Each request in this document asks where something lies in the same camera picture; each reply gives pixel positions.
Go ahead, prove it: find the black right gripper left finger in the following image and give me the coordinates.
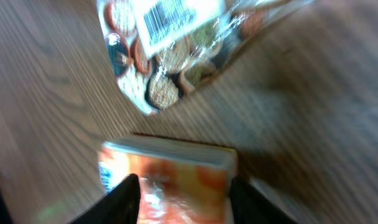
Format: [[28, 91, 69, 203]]
[[70, 174, 141, 224]]

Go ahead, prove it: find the beige Pantree snack bag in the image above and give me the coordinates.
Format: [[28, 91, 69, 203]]
[[96, 0, 306, 115]]

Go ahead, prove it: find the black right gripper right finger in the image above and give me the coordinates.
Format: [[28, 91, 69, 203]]
[[229, 176, 297, 224]]

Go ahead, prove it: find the orange snack packet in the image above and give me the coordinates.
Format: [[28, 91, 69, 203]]
[[98, 135, 237, 224]]

